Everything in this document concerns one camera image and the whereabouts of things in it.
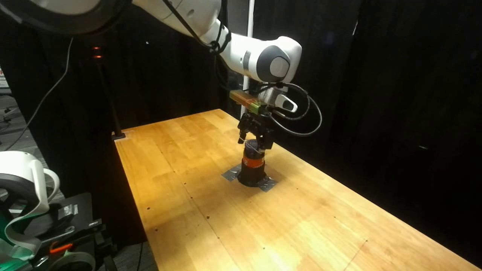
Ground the black stand pole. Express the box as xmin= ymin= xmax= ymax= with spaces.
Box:
xmin=90 ymin=44 xmax=127 ymax=142

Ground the black equipment case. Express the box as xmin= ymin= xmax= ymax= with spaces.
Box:
xmin=21 ymin=192 xmax=118 ymax=271

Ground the black cup with red band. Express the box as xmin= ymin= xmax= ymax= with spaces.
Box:
xmin=236 ymin=139 xmax=268 ymax=189

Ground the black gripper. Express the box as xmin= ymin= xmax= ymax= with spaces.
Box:
xmin=236 ymin=110 xmax=277 ymax=151

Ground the thin grey hanging cable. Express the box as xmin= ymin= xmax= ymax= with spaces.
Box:
xmin=0 ymin=37 xmax=76 ymax=153

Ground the orange handled tool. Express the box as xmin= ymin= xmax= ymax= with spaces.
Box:
xmin=48 ymin=241 xmax=75 ymax=257

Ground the white headset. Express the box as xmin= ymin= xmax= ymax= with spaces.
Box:
xmin=0 ymin=150 xmax=61 ymax=219

